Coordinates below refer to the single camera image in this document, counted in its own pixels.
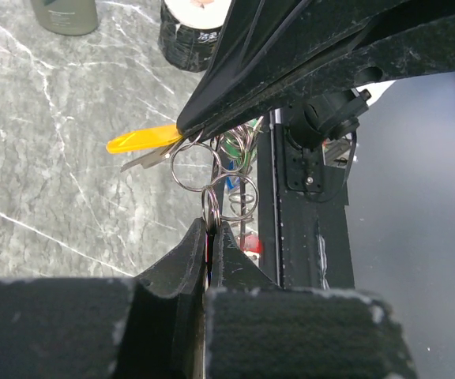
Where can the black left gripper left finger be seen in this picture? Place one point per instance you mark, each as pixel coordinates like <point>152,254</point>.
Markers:
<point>147,326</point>

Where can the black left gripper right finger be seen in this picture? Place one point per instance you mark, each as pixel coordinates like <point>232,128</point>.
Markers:
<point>256,329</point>

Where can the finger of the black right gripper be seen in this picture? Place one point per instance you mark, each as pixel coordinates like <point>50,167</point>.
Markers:
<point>403,42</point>
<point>255,29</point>

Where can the silver key with yellow tag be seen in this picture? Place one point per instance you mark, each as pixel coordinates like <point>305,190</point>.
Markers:
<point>152,158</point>

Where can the yellow key tag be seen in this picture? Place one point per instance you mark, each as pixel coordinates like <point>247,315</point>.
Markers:
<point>155,137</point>

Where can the black tape roll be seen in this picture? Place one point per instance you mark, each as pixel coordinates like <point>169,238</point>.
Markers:
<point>189,31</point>

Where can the red key tag inner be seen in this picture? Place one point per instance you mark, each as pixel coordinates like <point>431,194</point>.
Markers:
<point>251,245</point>

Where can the green key tag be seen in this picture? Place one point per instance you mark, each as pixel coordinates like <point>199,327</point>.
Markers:
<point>239,145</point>

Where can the blue key tag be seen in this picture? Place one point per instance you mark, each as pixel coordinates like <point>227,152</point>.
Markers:
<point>232,183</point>

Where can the soap pump bottle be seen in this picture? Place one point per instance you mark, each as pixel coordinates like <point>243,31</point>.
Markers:
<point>66,17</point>

